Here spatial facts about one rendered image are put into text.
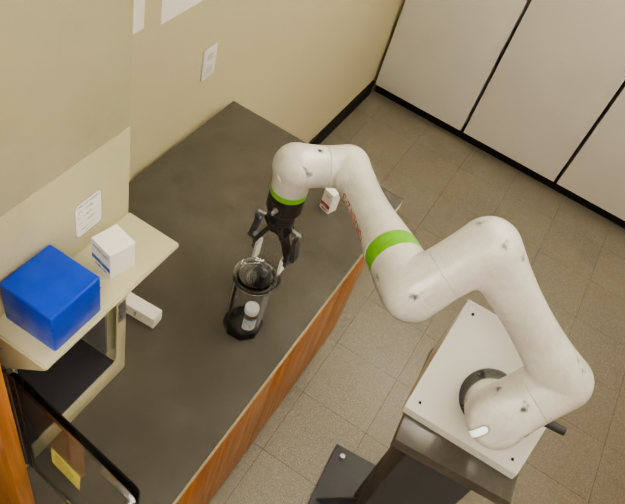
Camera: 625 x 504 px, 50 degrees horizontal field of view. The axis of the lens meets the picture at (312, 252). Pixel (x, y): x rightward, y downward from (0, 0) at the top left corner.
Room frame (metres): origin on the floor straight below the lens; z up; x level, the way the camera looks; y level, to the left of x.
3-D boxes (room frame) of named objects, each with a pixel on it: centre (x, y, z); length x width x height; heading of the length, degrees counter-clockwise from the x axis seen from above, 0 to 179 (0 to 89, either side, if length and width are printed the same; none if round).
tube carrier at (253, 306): (1.00, 0.11, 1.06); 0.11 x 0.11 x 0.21
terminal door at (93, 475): (0.41, 0.27, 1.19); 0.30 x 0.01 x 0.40; 67
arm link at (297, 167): (1.17, 0.10, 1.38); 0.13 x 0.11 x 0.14; 118
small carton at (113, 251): (0.65, 0.31, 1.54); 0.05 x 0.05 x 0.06; 62
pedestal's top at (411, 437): (0.96, -0.54, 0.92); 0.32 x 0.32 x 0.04; 79
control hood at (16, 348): (0.60, 0.33, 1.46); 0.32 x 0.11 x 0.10; 164
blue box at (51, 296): (0.52, 0.35, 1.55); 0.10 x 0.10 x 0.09; 74
